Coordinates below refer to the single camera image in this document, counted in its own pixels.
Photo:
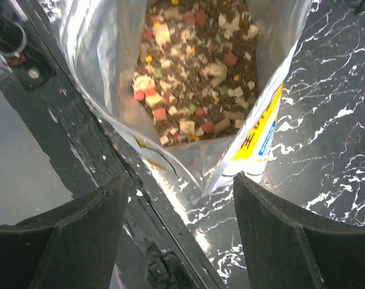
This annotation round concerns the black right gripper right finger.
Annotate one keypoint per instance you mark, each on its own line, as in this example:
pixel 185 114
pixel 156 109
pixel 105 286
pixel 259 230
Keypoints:
pixel 286 246

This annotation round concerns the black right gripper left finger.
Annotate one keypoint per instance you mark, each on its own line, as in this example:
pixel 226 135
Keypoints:
pixel 71 246

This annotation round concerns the white cartoon pet food bag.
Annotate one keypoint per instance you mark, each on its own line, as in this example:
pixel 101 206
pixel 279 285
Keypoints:
pixel 193 86

